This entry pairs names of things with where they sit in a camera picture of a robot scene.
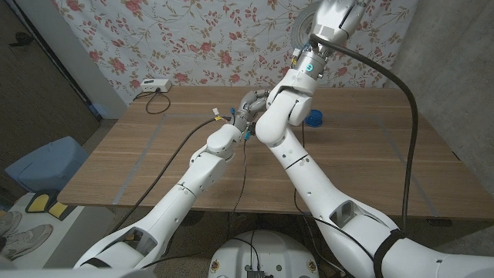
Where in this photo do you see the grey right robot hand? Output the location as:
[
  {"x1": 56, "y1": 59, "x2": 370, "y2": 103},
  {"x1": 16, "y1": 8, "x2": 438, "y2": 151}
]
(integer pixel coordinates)
[{"x1": 310, "y1": 0, "x2": 371, "y2": 46}]

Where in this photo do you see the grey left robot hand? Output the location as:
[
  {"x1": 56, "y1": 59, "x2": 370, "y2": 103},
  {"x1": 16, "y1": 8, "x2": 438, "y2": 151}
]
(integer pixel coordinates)
[{"x1": 232, "y1": 89, "x2": 271, "y2": 133}]

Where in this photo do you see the grey duct tape roll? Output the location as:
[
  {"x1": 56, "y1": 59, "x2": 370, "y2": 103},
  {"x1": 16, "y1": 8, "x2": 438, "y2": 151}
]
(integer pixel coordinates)
[{"x1": 289, "y1": 10, "x2": 318, "y2": 50}]

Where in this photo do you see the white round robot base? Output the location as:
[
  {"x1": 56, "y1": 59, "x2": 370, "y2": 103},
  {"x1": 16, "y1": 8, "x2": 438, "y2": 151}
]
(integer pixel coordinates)
[{"x1": 208, "y1": 229, "x2": 320, "y2": 278}]

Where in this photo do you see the blue bottle cap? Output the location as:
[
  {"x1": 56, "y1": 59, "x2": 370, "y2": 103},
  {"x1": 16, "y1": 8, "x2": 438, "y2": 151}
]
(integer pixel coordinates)
[{"x1": 305, "y1": 109, "x2": 323, "y2": 128}]

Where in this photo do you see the floral backdrop cloth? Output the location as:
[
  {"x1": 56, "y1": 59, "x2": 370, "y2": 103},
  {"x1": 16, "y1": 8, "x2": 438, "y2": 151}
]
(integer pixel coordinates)
[{"x1": 52, "y1": 0, "x2": 420, "y2": 107}]

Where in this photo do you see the white power adapter box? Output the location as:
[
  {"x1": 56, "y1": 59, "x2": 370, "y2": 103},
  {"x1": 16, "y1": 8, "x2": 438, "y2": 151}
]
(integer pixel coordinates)
[{"x1": 140, "y1": 78, "x2": 173, "y2": 93}]

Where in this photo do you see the blue plastic bin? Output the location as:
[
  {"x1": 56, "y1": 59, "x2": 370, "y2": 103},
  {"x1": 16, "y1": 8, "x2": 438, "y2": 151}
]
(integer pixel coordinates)
[{"x1": 5, "y1": 135, "x2": 90, "y2": 194}]

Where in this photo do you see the yellow black slipper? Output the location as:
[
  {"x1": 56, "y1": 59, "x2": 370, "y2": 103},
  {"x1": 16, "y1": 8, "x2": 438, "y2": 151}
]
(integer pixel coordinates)
[
  {"x1": 25, "y1": 192, "x2": 51, "y2": 214},
  {"x1": 48, "y1": 201, "x2": 69, "y2": 219}
]

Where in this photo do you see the white floor platform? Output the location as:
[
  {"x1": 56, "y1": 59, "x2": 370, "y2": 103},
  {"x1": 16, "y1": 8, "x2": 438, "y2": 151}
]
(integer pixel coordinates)
[{"x1": 0, "y1": 192, "x2": 116, "y2": 270}]

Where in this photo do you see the black door hook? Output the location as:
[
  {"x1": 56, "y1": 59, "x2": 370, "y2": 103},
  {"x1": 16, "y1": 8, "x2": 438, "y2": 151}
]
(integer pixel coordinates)
[{"x1": 9, "y1": 32, "x2": 35, "y2": 48}]

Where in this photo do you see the grey sneaker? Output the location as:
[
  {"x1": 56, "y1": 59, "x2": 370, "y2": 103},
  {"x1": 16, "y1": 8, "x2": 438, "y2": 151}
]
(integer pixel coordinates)
[
  {"x1": 0, "y1": 223, "x2": 53, "y2": 260},
  {"x1": 0, "y1": 210, "x2": 22, "y2": 237}
]

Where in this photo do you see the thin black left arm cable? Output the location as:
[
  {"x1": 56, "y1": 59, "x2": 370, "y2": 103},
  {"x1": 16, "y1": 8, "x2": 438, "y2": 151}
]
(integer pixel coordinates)
[{"x1": 140, "y1": 137, "x2": 249, "y2": 270}]

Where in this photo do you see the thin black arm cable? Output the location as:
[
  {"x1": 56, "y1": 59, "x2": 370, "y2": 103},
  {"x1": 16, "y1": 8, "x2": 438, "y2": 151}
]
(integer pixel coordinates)
[
  {"x1": 293, "y1": 121, "x2": 377, "y2": 258},
  {"x1": 140, "y1": 137, "x2": 249, "y2": 270}
]

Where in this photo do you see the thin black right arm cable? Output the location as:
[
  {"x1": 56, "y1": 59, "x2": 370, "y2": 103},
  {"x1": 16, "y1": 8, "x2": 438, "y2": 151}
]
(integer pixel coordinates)
[{"x1": 293, "y1": 121, "x2": 377, "y2": 258}]

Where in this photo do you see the black power cord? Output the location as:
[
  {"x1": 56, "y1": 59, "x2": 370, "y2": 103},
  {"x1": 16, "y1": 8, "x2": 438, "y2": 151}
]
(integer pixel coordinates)
[{"x1": 133, "y1": 89, "x2": 172, "y2": 116}]

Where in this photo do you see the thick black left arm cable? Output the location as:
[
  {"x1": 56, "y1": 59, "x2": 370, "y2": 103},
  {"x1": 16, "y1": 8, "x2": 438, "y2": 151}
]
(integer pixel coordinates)
[{"x1": 110, "y1": 115, "x2": 232, "y2": 233}]

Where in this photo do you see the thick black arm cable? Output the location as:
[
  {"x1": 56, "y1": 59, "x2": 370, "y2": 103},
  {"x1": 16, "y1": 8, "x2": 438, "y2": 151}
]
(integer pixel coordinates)
[
  {"x1": 110, "y1": 115, "x2": 232, "y2": 233},
  {"x1": 310, "y1": 34, "x2": 420, "y2": 231}
]

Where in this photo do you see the black cable on base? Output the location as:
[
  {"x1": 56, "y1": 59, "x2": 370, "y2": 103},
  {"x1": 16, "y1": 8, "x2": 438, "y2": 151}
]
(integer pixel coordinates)
[{"x1": 231, "y1": 230, "x2": 260, "y2": 271}]

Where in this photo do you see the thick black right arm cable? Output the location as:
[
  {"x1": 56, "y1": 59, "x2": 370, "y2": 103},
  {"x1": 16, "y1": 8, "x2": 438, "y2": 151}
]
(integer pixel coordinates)
[{"x1": 310, "y1": 34, "x2": 420, "y2": 231}]

